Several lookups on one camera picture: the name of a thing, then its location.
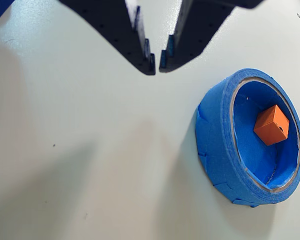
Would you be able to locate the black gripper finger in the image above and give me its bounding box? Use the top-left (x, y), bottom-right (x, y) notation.
top-left (58, 0), bottom-right (157, 76)
top-left (159, 0), bottom-right (265, 74)

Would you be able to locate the orange cube block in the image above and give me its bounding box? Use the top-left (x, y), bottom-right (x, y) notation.
top-left (253, 104), bottom-right (290, 146)

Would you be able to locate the blue tape roll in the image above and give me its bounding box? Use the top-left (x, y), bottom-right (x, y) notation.
top-left (194, 67), bottom-right (300, 208)

